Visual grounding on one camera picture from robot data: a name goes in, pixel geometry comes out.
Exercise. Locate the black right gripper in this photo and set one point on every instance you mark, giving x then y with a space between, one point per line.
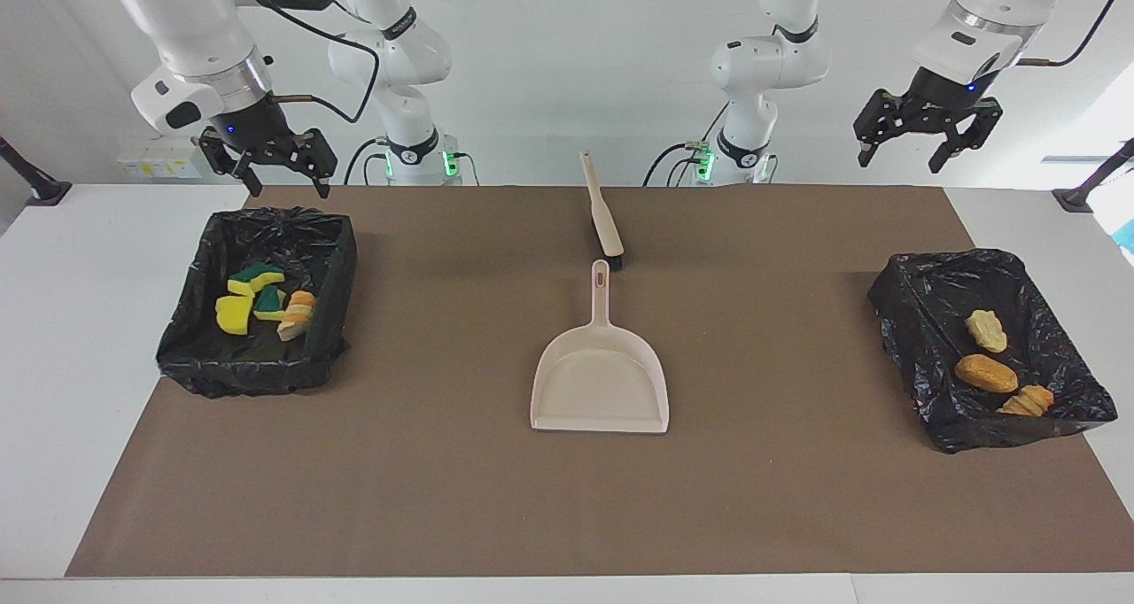
261 135

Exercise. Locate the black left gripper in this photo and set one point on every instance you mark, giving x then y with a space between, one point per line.
939 99

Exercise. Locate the beige orange-striped sponge piece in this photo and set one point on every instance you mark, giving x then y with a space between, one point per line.
297 314

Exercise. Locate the brown oval sponge piece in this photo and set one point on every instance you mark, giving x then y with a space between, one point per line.
985 373

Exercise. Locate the beige hand brush black bristles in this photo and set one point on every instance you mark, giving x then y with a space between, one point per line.
602 214

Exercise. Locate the beige plastic dustpan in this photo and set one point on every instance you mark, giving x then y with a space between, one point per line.
602 383

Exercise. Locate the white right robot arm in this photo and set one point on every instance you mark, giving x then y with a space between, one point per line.
195 46

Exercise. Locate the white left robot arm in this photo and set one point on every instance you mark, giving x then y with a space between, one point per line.
974 28

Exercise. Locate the black bag lined bin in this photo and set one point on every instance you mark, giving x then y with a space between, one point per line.
921 321
195 356

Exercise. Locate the blue item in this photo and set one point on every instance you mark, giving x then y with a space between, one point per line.
1127 236

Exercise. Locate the brown table mat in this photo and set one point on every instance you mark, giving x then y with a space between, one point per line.
567 498

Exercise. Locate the white wall socket box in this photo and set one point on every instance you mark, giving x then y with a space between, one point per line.
159 159

